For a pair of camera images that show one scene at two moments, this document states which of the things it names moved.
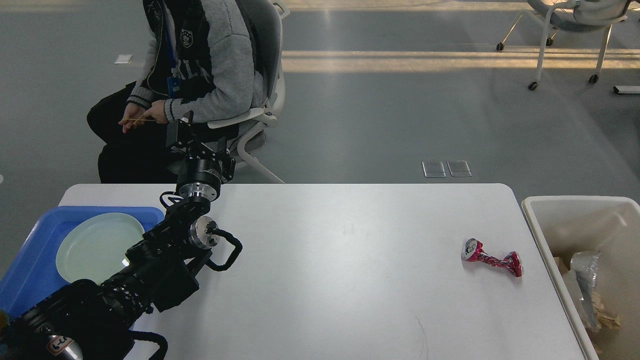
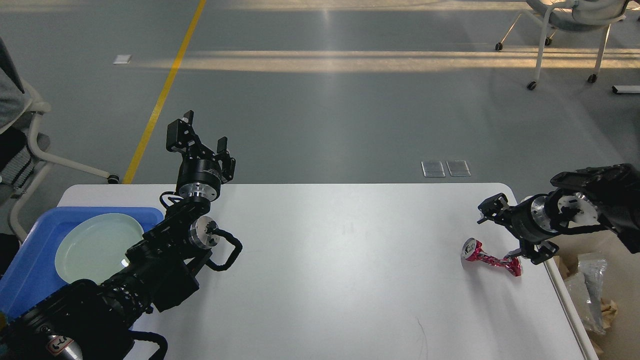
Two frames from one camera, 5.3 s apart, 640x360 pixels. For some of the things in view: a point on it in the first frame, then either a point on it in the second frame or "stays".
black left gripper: x=198 y=179 stays
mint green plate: x=94 y=246 stays
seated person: x=201 y=65 → x=14 y=101
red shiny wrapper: x=472 y=251 stays
